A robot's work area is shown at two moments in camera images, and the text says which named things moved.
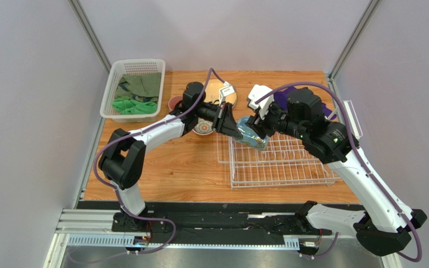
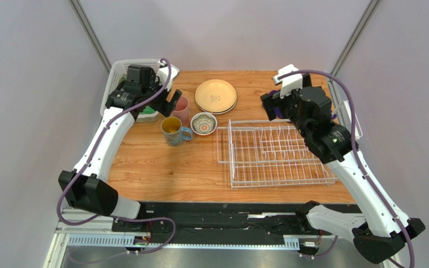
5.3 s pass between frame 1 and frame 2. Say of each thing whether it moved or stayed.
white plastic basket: stayed
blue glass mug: moved
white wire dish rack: stayed
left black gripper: moved
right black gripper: moved
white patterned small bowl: stayed
